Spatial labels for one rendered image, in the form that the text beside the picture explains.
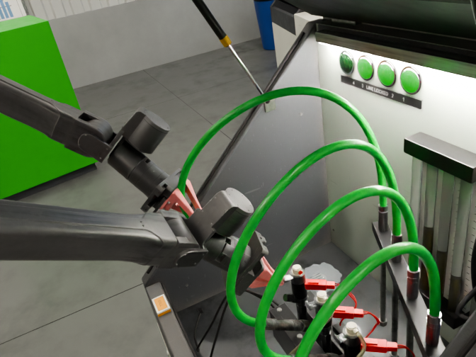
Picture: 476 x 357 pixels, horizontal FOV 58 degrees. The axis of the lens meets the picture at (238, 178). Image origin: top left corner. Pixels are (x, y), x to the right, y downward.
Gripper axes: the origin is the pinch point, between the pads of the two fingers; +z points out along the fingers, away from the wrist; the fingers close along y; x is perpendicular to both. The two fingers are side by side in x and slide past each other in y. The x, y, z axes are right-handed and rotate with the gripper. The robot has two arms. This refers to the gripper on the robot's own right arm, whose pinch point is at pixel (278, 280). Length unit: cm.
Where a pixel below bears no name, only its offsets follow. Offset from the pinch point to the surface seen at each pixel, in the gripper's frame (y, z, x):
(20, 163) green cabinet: -153, -46, 290
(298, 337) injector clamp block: -6.4, 9.0, -4.1
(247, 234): 9.2, -18.1, -11.2
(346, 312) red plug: 5.2, 7.6, -9.6
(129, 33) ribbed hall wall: -61, -13, 644
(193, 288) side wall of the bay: -26.6, 3.3, 28.0
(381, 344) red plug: 6.7, 9.3, -17.2
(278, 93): 26.3, -20.5, 6.1
